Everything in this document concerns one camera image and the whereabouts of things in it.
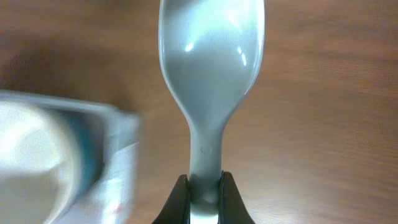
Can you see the blue bowl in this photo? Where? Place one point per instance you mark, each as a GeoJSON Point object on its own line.
{"type": "Point", "coordinates": [88, 149]}

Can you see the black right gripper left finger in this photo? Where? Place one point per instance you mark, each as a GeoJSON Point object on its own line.
{"type": "Point", "coordinates": [176, 209]}

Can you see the clear plastic container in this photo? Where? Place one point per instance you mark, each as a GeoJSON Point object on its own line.
{"type": "Point", "coordinates": [113, 134]}

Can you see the cream bowl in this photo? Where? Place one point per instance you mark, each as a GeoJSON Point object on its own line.
{"type": "Point", "coordinates": [40, 164]}

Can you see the white plastic spoon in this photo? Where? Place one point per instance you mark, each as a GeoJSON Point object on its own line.
{"type": "Point", "coordinates": [210, 55]}

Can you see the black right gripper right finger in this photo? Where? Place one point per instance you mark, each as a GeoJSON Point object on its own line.
{"type": "Point", "coordinates": [231, 208]}

